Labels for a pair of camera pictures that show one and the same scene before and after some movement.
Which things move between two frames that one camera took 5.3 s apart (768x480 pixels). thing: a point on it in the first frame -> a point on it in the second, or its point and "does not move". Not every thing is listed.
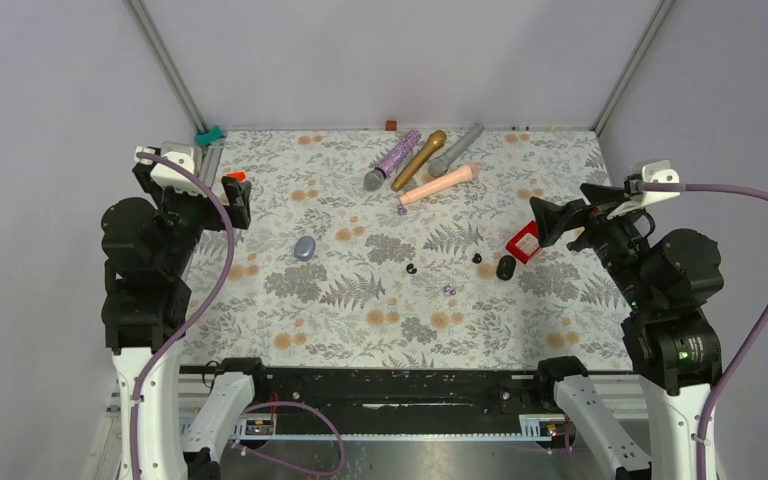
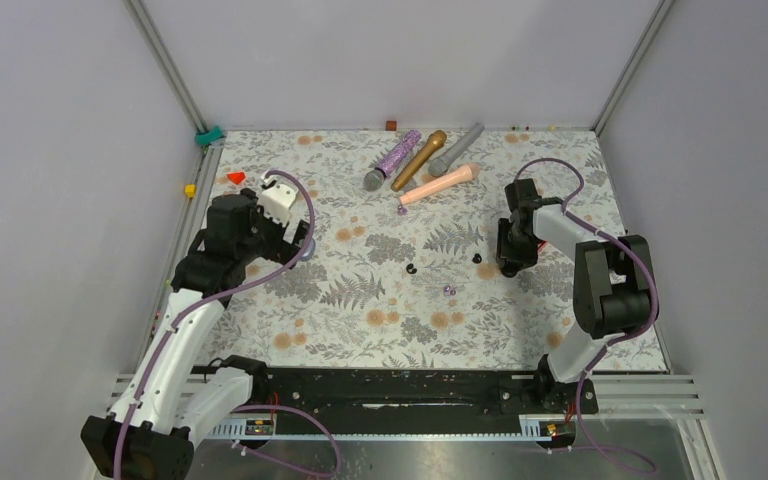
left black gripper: x=238 y=207 -> x=283 y=251
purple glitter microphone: x=375 y=179 does not move
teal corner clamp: x=204 y=139 does not move
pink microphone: x=468 y=172 does not move
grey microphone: x=440 y=164 does not move
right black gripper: x=553 y=218 -> x=505 y=251
